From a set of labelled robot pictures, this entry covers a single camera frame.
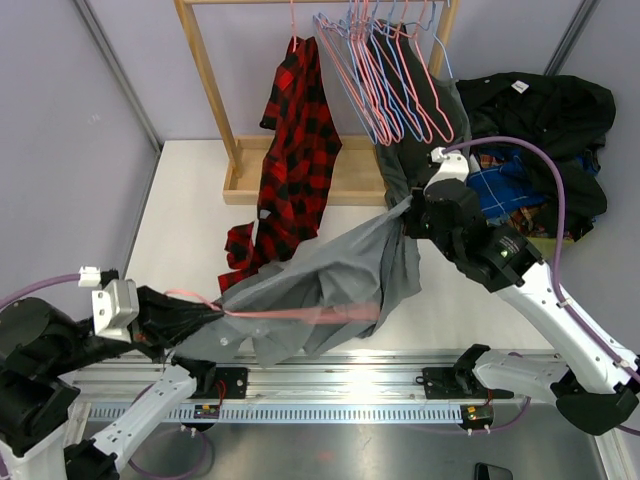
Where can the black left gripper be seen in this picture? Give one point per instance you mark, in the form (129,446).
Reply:
(163,319)

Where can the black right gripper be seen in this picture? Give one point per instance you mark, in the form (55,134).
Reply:
(412,211)

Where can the grey shirt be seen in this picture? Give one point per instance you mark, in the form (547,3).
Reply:
(374,262)

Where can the black button shirt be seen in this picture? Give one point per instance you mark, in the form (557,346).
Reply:
(565,116)

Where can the pink wire hanger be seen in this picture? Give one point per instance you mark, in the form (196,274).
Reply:
(340,314)

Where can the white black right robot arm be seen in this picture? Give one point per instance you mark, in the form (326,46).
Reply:
(596,384)

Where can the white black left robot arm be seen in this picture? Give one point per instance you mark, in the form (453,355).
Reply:
(44,349)

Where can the blue checked shirt in basket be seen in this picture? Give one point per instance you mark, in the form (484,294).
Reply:
(526,199)

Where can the red black plaid shirt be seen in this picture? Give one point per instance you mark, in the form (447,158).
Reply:
(297,169)

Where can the wooden clothes rack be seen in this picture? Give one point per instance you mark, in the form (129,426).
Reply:
(356,180)

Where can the green laundry basket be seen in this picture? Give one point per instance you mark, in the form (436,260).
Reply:
(547,246)

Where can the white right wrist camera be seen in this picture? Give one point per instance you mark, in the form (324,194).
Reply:
(447,165)

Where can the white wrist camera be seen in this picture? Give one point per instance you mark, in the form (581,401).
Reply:
(447,165)
(114,302)

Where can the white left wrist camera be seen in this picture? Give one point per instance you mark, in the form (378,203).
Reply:
(114,302)

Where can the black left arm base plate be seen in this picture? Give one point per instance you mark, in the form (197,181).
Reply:
(231,382)

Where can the white slotted cable duct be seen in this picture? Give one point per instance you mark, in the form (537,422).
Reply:
(239,413)

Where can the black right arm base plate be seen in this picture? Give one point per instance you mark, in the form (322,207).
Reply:
(445,385)

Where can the pink and blue wire hangers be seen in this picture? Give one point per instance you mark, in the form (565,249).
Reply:
(387,62)

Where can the aluminium rail frame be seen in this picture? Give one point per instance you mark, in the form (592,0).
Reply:
(355,377)

